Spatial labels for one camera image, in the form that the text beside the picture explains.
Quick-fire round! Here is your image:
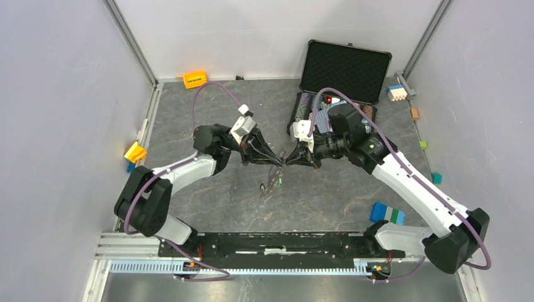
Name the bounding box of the blue playing card deck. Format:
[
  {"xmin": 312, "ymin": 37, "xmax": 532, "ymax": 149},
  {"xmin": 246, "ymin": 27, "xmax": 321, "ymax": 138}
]
[{"xmin": 315, "ymin": 109, "xmax": 332, "ymax": 133}]

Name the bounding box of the purple cable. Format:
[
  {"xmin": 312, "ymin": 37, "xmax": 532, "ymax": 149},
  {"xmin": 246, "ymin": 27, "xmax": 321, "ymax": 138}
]
[
  {"xmin": 123, "ymin": 81, "xmax": 245, "ymax": 283},
  {"xmin": 309, "ymin": 87, "xmax": 492, "ymax": 283}
]

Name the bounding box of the metal keyring with tags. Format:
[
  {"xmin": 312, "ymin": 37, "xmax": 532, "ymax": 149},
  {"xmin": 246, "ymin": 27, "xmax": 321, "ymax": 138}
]
[{"xmin": 259, "ymin": 165, "xmax": 287, "ymax": 197}]

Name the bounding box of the teal cube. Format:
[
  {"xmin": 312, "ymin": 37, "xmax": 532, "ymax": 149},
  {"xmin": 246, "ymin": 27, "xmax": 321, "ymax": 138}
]
[{"xmin": 431, "ymin": 172, "xmax": 443, "ymax": 185}]

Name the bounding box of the blue green white block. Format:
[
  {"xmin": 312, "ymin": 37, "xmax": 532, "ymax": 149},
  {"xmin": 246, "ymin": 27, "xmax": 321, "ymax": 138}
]
[{"xmin": 369, "ymin": 202, "xmax": 405, "ymax": 225}]

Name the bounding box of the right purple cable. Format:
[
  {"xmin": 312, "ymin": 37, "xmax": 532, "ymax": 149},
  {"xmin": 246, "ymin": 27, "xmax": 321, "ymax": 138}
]
[{"xmin": 309, "ymin": 87, "xmax": 492, "ymax": 283}]

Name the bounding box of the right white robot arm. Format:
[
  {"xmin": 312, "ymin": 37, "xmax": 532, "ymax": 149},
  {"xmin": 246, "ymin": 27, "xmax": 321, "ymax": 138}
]
[{"xmin": 286, "ymin": 104, "xmax": 491, "ymax": 274}]

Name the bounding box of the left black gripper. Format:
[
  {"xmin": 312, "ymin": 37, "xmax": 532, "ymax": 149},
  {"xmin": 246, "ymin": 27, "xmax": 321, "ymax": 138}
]
[{"xmin": 216, "ymin": 123, "xmax": 283, "ymax": 167}]

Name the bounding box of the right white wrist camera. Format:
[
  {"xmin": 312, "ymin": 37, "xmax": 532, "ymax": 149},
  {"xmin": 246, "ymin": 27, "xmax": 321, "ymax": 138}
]
[{"xmin": 290, "ymin": 120, "xmax": 314, "ymax": 153}]

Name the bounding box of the white cable duct rail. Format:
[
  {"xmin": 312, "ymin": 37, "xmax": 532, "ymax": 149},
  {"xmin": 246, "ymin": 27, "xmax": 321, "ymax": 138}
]
[{"xmin": 109, "ymin": 260, "xmax": 389, "ymax": 277}]

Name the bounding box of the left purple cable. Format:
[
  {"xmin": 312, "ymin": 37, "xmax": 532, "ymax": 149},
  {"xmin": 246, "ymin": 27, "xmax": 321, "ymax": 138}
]
[{"xmin": 123, "ymin": 81, "xmax": 245, "ymax": 283}]

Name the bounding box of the yellow orange toy block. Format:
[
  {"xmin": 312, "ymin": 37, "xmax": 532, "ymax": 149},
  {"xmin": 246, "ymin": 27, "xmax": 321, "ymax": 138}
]
[{"xmin": 123, "ymin": 141, "xmax": 147, "ymax": 164}]

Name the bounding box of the white blue toy block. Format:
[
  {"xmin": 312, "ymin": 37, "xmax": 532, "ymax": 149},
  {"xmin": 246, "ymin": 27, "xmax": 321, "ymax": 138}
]
[{"xmin": 385, "ymin": 84, "xmax": 408, "ymax": 101}]

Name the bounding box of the tan wooden cube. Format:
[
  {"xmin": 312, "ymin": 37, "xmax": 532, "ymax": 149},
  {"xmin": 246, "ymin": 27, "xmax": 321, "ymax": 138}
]
[{"xmin": 411, "ymin": 108, "xmax": 419, "ymax": 121}]

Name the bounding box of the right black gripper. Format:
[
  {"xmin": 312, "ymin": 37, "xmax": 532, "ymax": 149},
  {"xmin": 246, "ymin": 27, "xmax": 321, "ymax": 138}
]
[{"xmin": 285, "ymin": 134, "xmax": 349, "ymax": 169}]

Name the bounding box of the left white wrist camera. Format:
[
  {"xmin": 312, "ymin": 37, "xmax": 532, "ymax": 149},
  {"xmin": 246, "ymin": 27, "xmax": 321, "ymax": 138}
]
[{"xmin": 230, "ymin": 104, "xmax": 257, "ymax": 144}]

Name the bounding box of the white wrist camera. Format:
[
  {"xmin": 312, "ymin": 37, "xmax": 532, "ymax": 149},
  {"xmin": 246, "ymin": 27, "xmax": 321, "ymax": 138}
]
[
  {"xmin": 230, "ymin": 104, "xmax": 257, "ymax": 144},
  {"xmin": 290, "ymin": 120, "xmax": 314, "ymax": 153}
]

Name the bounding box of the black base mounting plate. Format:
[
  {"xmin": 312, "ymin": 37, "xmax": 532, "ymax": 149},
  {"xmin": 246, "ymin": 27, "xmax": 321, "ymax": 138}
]
[{"xmin": 181, "ymin": 232, "xmax": 406, "ymax": 269}]

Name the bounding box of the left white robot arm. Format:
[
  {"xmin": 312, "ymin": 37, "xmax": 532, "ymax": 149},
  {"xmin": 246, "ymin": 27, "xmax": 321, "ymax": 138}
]
[{"xmin": 114, "ymin": 124, "xmax": 284, "ymax": 257}]

